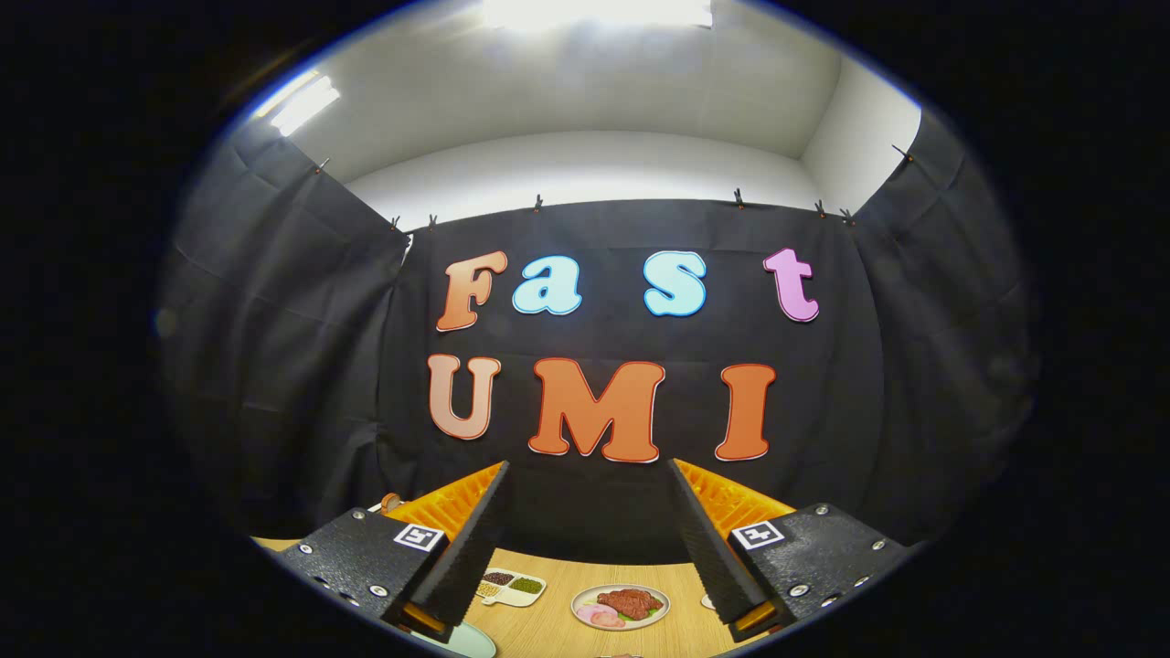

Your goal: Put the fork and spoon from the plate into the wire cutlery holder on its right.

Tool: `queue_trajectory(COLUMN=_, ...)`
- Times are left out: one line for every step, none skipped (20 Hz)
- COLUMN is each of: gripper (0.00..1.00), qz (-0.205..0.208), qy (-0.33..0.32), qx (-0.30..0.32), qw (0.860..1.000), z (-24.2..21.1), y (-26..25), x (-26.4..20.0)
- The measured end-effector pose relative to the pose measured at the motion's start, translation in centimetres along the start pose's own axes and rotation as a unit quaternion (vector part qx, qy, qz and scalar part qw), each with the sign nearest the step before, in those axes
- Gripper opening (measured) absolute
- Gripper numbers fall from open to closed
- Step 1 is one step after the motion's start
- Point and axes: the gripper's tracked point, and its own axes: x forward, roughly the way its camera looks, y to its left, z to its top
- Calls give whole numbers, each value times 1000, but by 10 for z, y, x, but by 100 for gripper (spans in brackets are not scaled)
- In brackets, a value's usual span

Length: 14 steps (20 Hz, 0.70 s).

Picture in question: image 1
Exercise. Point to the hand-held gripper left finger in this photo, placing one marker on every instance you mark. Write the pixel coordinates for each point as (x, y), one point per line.
(471, 548)

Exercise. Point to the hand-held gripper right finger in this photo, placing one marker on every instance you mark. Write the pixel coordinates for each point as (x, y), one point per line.
(713, 548)

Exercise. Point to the white divided tray with beans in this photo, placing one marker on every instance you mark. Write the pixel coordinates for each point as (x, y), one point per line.
(526, 596)

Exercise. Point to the toasted bread slice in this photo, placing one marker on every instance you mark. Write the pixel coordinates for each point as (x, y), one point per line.
(392, 502)

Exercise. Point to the beige plate with food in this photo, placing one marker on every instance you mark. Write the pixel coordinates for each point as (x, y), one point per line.
(651, 618)

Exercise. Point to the light green plate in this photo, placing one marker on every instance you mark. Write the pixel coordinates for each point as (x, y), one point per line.
(471, 642)

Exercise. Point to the brown steak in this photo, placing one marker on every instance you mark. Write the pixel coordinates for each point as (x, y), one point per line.
(629, 601)

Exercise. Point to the salmon pink ham slice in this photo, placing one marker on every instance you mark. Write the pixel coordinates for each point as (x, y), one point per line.
(611, 620)

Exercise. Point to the purple pink ham slice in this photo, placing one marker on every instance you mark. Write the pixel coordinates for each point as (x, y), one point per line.
(588, 612)

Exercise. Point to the narrow ceiling light strip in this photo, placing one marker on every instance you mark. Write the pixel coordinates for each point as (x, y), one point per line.
(306, 102)

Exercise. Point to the wide ceiling light panel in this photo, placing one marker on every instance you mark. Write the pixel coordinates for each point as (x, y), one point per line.
(594, 11)

